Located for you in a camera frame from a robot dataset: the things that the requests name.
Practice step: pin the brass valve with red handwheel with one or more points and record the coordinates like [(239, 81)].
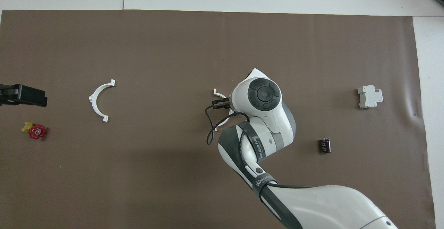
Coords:
[(37, 132)]

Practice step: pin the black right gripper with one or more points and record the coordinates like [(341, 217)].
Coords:
[(226, 104)]

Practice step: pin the black cylindrical capacitor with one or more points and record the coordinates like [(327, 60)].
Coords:
[(324, 145)]

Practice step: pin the brown paper table mat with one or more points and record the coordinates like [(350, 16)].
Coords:
[(138, 48)]

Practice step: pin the white circuit breaker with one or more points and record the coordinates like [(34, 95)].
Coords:
[(369, 97)]

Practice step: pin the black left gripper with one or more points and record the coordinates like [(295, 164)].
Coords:
[(7, 95)]

